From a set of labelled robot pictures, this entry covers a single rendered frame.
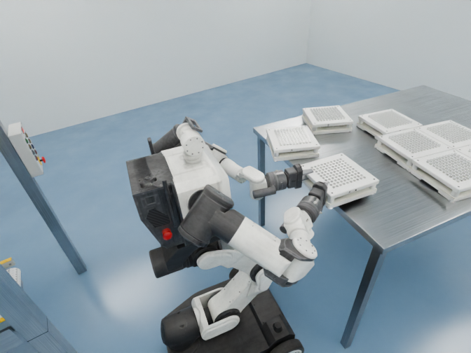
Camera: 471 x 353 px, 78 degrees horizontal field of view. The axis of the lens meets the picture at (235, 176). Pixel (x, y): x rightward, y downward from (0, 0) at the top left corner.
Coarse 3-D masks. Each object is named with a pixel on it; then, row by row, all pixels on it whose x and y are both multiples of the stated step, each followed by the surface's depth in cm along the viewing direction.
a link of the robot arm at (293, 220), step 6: (288, 210) 107; (294, 210) 104; (300, 210) 104; (288, 216) 102; (294, 216) 99; (300, 216) 99; (288, 222) 99; (294, 222) 97; (300, 222) 97; (288, 228) 98; (294, 228) 97; (300, 228) 96; (306, 228) 97; (288, 234) 98
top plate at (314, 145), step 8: (280, 128) 170; (288, 128) 169; (304, 128) 168; (272, 136) 163; (312, 136) 160; (272, 144) 156; (296, 144) 154; (304, 144) 153; (312, 144) 153; (280, 152) 152
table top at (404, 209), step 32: (384, 96) 216; (416, 96) 213; (448, 96) 210; (256, 128) 187; (288, 160) 155; (384, 160) 150; (384, 192) 130; (416, 192) 129; (352, 224) 119; (384, 224) 115; (416, 224) 114; (448, 224) 116
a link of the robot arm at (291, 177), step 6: (288, 168) 127; (294, 168) 126; (300, 168) 124; (276, 174) 124; (282, 174) 124; (288, 174) 124; (294, 174) 125; (300, 174) 125; (282, 180) 123; (288, 180) 125; (294, 180) 126; (300, 180) 127; (282, 186) 124; (288, 186) 128; (294, 186) 129; (300, 186) 129
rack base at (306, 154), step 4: (268, 140) 168; (268, 144) 166; (272, 148) 161; (272, 152) 158; (288, 152) 157; (292, 152) 157; (296, 152) 156; (300, 152) 156; (304, 152) 156; (308, 152) 156; (312, 152) 155; (280, 156) 154; (284, 156) 154; (288, 156) 154; (292, 156) 154; (296, 156) 154; (300, 156) 154; (304, 156) 155; (308, 156) 155; (312, 156) 155; (316, 156) 155; (280, 160) 155
